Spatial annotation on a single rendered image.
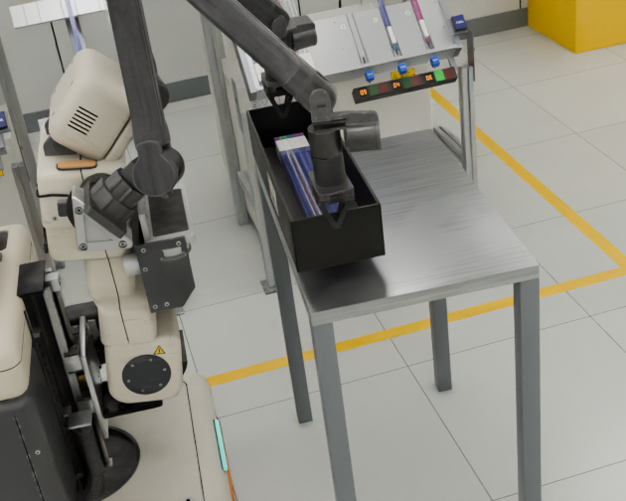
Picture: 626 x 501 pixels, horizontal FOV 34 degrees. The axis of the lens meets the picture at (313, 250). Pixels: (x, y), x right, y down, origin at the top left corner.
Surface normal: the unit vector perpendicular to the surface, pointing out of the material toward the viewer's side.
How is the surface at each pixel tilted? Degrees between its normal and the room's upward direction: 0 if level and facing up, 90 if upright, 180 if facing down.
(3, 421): 90
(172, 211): 0
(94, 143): 90
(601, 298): 0
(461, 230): 0
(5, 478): 90
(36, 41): 90
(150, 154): 74
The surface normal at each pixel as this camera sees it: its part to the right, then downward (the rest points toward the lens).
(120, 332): 0.20, 0.47
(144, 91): 0.00, 0.24
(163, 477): -0.12, -0.86
